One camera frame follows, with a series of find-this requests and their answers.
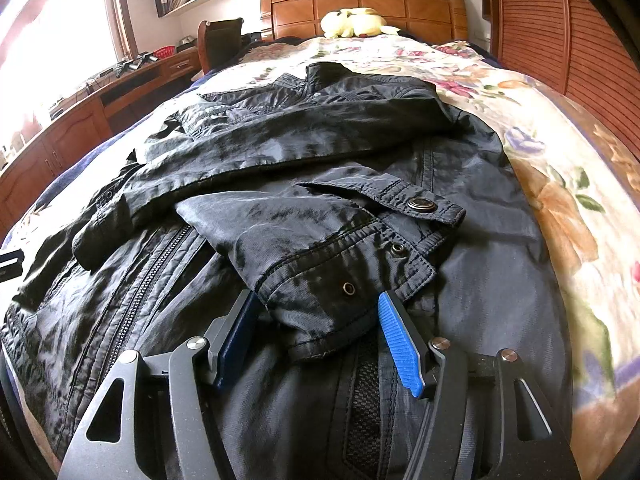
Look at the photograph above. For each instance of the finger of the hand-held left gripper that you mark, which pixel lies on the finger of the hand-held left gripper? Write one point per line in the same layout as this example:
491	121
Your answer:
10	260

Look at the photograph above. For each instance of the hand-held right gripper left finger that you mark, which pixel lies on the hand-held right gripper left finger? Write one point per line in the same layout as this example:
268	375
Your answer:
235	345

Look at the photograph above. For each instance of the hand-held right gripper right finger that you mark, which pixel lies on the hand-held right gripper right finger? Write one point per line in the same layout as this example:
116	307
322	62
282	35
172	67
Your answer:
400	345

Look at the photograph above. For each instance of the dark jacket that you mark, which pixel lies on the dark jacket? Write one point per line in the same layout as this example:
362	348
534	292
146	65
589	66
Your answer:
325	185

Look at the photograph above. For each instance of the wooden desk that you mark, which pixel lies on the wooden desk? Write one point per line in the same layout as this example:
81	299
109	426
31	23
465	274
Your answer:
75	130

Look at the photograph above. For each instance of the pile of desk clutter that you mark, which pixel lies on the pile of desk clutter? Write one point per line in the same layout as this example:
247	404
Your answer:
120	67

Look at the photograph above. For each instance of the window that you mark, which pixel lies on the window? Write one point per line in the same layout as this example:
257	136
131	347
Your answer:
55	35

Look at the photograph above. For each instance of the floral blanket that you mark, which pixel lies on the floral blanket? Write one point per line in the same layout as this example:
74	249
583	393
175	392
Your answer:
560	170

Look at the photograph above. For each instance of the red basket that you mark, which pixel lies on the red basket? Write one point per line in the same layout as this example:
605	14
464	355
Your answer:
164	52

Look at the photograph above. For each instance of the wooden chair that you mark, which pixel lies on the wooden chair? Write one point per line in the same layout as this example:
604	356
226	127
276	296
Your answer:
220	45

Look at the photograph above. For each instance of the yellow plush toy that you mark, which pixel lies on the yellow plush toy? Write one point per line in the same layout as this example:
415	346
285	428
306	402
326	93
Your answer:
350	22

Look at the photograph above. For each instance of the wooden headboard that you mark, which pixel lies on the wooden headboard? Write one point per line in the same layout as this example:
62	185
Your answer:
360	7

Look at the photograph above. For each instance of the wooden slatted wardrobe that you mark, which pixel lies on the wooden slatted wardrobe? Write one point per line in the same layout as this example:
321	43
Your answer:
565	25

